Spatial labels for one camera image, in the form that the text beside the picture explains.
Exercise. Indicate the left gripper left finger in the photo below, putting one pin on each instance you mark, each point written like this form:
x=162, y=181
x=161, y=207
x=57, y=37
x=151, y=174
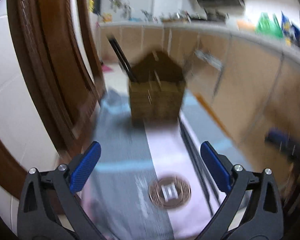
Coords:
x=36, y=218

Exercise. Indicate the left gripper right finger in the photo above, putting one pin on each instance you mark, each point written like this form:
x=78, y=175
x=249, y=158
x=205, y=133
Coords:
x=263, y=217

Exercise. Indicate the black chopstick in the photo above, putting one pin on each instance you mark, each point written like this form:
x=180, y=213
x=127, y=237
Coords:
x=199, y=161
x=201, y=181
x=122, y=59

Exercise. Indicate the beige lower kitchen cabinets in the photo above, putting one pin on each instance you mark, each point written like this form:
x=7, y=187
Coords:
x=250, y=83

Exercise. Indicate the grey pink table mat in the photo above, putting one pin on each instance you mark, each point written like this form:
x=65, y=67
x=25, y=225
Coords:
x=133, y=156

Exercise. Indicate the pink floor rag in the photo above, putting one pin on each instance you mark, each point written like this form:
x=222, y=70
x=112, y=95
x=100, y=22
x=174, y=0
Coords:
x=106, y=69

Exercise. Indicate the brown wooden utensil holder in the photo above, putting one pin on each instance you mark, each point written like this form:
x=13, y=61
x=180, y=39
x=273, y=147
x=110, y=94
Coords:
x=157, y=91

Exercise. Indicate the blue snack bag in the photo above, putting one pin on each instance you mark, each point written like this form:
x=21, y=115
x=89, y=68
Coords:
x=291, y=32

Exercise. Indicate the green plastic bag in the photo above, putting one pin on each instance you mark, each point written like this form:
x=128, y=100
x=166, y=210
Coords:
x=267, y=26

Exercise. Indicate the carved brown wooden chair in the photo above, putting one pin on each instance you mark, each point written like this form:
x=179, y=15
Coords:
x=59, y=62

